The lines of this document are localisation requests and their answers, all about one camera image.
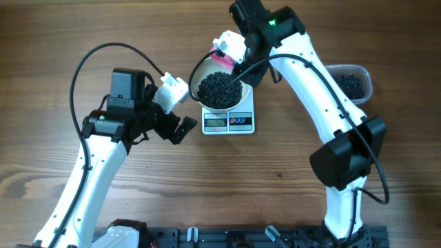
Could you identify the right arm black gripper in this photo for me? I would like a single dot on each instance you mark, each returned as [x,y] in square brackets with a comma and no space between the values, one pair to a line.
[252,79]

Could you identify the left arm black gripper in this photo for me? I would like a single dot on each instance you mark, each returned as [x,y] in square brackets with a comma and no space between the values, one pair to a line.
[171,121]

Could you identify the pink scoop blue handle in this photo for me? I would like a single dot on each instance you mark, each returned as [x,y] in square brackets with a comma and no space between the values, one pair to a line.
[225,61]

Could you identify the pile of black beans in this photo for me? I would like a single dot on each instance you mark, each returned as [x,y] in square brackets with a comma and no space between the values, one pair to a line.
[216,92]

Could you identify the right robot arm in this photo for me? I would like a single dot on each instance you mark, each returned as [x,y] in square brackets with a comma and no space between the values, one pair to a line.
[347,163]

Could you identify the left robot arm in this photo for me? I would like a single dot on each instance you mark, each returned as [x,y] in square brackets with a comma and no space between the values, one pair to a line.
[126,114]

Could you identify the white digital kitchen scale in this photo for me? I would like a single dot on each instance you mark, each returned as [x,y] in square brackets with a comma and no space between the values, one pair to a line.
[239,119]

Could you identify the white bowl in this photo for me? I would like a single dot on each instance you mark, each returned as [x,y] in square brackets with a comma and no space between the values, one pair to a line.
[206,67]

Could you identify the clear plastic container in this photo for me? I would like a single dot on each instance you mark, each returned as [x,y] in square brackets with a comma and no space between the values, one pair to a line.
[353,80]

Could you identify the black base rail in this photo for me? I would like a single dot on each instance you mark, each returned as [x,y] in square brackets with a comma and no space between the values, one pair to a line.
[297,237]

